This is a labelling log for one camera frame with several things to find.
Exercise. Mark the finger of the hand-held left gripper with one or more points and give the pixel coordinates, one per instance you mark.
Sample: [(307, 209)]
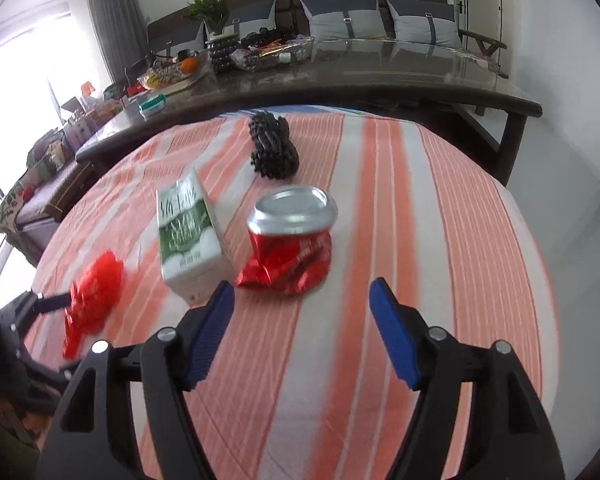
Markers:
[(55, 302), (55, 372)]

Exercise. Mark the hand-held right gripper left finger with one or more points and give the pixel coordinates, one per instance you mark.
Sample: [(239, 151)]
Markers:
[(210, 335)]

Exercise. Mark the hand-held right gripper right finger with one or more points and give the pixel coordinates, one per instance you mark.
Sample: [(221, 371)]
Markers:
[(395, 335)]

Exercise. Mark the red plastic wrapper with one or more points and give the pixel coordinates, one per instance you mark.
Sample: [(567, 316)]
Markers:
[(92, 292)]

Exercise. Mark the crushed red can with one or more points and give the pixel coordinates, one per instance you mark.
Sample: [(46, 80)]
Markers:
[(290, 245)]

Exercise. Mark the person's left forearm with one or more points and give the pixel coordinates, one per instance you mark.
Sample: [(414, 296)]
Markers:
[(0, 450)]

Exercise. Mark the green white milk carton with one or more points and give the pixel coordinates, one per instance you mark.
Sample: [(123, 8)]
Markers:
[(190, 235)]

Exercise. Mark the cluttered low bench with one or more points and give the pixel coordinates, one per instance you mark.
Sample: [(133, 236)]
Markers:
[(40, 200)]

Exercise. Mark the orange white striped tablecloth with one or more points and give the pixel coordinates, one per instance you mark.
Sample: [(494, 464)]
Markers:
[(380, 210)]

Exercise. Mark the black beaded bundle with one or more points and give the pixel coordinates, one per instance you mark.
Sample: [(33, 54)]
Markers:
[(272, 147)]

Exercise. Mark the teal white container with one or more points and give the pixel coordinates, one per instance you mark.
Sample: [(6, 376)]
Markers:
[(152, 106)]

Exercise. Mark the red box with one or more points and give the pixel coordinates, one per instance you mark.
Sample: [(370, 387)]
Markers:
[(135, 88)]

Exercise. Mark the fruit tray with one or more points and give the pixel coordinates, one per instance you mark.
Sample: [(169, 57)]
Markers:
[(172, 72)]

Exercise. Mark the dark glass-top table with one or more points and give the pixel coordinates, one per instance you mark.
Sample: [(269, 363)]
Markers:
[(380, 75)]

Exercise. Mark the black studded box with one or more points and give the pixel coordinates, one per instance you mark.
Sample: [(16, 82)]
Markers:
[(223, 52)]

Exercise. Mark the clear glass snack tray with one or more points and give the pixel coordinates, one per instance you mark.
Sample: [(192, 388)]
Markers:
[(275, 52)]

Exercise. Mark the grey curtain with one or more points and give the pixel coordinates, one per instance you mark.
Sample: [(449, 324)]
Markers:
[(115, 10)]

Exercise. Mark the wooden chair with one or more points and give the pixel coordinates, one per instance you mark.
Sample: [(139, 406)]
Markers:
[(485, 45)]

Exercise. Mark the potted green plant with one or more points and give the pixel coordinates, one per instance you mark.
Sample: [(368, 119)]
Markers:
[(210, 10)]

